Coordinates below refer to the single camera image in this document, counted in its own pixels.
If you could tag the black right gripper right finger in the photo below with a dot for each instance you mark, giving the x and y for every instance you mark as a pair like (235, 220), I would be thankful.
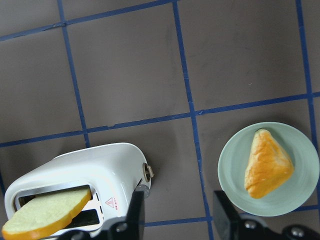
(227, 221)

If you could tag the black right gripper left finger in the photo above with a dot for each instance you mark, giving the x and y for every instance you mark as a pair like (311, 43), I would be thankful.
(129, 227)

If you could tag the white two-slot toaster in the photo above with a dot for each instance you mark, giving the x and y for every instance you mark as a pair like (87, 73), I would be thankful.
(112, 172)

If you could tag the light green plate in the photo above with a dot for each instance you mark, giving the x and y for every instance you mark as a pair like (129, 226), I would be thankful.
(288, 197)

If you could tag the triangular golden pastry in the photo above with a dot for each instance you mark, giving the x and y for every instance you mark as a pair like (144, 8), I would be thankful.
(269, 166)

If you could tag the yellow bread slice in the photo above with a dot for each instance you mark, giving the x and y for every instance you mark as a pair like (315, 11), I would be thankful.
(46, 214)

